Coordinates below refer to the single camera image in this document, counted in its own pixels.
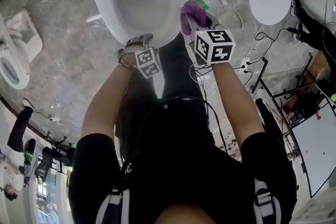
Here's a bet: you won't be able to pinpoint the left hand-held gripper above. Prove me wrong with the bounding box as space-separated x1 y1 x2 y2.
125 32 162 79

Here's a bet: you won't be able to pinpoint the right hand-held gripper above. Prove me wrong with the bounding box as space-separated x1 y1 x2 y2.
187 15 236 66

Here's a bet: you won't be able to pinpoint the purple cloth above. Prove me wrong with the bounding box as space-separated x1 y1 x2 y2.
180 0 208 37

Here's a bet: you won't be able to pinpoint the person's right forearm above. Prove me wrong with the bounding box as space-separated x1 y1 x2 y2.
211 61 266 145

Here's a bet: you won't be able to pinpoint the person's left forearm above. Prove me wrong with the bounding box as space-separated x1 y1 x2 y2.
81 59 139 140

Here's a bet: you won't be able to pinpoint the white toilet with labelled tank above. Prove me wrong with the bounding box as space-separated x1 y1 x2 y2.
0 8 45 90

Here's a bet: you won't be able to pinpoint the green bottle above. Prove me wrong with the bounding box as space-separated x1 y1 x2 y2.
189 0 211 12

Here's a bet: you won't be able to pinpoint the person's black trousers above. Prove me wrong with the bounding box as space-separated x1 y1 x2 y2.
123 31 209 103

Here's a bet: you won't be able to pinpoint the white power strip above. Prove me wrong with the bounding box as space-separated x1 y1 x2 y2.
239 57 252 69

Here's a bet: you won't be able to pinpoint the person's black shirt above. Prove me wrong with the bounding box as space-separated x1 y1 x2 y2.
67 97 298 224

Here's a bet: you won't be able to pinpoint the black office chair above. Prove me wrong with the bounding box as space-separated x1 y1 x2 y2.
34 133 77 182

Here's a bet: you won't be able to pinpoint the person's chin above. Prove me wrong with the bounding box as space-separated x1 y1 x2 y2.
156 203 229 224

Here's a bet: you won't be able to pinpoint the black framed mirror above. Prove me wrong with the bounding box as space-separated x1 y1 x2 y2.
288 101 336 199

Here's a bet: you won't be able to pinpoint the grey backpack strap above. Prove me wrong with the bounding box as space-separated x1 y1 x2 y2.
95 187 130 224
253 178 282 224

